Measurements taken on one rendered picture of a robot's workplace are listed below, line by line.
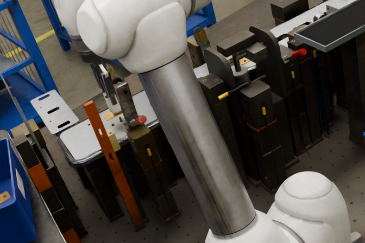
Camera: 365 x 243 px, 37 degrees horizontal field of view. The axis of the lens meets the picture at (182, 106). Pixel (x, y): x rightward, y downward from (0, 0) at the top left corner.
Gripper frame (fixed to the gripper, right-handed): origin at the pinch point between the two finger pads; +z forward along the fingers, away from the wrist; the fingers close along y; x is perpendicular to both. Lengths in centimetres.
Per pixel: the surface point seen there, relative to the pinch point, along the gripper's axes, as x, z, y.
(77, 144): 15.2, 7.8, 0.0
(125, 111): 1.0, -4.8, -16.1
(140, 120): 0.3, -6.3, -26.2
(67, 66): -32, 108, 267
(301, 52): -47, -7, -35
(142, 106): -9.1, 7.8, 1.8
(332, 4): -77, -3, -14
